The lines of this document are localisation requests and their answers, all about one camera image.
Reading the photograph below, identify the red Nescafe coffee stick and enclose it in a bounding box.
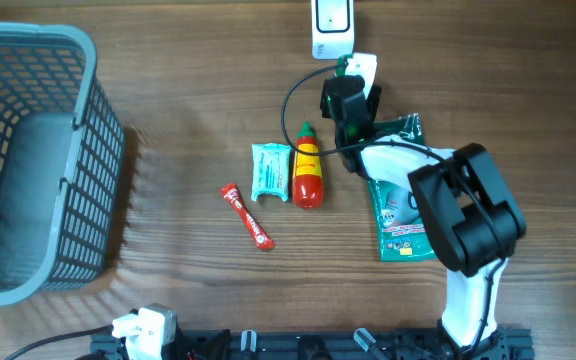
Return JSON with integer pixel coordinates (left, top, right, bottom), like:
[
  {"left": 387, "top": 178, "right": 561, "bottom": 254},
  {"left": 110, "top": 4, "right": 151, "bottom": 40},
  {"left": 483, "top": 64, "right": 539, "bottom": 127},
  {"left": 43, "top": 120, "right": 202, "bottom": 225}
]
[{"left": 220, "top": 183, "right": 275, "bottom": 251}]

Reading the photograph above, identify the red chili sauce bottle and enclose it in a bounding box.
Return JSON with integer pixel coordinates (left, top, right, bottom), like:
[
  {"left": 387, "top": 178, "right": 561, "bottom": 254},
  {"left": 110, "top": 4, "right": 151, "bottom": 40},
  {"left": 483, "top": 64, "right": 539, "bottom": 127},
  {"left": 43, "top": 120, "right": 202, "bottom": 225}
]
[{"left": 292, "top": 122, "right": 324, "bottom": 209}]

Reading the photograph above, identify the green-lid spice jar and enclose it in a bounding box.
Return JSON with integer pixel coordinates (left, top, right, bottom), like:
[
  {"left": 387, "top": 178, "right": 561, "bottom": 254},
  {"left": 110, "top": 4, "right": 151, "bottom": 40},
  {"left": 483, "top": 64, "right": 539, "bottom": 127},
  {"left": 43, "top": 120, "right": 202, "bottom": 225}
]
[{"left": 335, "top": 54, "right": 352, "bottom": 77}]

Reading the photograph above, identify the black right camera cable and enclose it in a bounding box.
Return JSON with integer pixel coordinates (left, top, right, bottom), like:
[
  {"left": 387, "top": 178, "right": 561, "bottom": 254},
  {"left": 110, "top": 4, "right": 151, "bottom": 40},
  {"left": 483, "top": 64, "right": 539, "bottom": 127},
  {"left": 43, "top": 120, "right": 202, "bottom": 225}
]
[{"left": 280, "top": 64, "right": 499, "bottom": 346}]

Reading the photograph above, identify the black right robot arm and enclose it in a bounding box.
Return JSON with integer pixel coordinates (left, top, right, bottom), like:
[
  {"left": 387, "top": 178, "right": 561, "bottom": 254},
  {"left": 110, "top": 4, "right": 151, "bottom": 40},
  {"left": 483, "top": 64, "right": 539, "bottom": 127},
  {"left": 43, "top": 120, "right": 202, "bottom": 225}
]
[{"left": 321, "top": 75, "right": 531, "bottom": 359}]

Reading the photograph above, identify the grey plastic mesh basket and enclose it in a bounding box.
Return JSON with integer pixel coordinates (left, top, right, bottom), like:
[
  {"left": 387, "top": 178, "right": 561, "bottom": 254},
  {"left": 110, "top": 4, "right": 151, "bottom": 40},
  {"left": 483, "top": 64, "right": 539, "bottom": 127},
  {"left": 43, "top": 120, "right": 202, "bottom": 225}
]
[{"left": 0, "top": 23, "right": 125, "bottom": 306}]

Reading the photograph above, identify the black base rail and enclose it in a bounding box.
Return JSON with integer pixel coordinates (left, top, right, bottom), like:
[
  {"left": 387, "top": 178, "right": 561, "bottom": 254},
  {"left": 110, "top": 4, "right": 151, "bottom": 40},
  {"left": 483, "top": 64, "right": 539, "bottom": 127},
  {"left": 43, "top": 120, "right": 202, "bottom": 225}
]
[{"left": 77, "top": 327, "right": 536, "bottom": 360}]

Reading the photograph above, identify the black left camera cable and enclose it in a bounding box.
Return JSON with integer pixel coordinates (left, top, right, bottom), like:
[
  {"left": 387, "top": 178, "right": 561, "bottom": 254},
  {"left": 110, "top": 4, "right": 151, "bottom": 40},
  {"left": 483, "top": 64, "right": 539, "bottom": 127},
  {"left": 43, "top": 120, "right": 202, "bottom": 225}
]
[{"left": 5, "top": 324, "right": 114, "bottom": 360}]

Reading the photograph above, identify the green 3M gloves packet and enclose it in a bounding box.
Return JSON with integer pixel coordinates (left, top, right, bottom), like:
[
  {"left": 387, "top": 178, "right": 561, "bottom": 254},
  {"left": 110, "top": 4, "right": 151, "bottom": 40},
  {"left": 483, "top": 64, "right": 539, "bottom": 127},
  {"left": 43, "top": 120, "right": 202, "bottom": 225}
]
[{"left": 366, "top": 112, "right": 438, "bottom": 263}]

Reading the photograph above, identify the white barcode scanner box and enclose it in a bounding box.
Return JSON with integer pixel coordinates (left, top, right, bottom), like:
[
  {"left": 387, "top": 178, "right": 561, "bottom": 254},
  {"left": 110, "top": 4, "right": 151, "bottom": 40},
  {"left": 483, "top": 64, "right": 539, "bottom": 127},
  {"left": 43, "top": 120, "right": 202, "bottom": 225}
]
[{"left": 311, "top": 0, "right": 355, "bottom": 60}]

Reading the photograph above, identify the mint green tissue packet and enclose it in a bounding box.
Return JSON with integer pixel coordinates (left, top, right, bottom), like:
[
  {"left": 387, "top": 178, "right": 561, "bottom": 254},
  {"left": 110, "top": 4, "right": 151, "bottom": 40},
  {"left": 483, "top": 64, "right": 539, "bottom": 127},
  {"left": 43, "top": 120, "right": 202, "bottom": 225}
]
[{"left": 251, "top": 143, "right": 291, "bottom": 202}]

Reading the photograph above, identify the black camera cable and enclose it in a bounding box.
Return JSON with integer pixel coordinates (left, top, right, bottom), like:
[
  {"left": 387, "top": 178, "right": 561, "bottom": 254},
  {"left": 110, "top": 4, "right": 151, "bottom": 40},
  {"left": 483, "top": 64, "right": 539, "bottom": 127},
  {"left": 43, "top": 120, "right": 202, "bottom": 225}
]
[
  {"left": 280, "top": 64, "right": 499, "bottom": 346},
  {"left": 5, "top": 324, "right": 114, "bottom": 360}
]

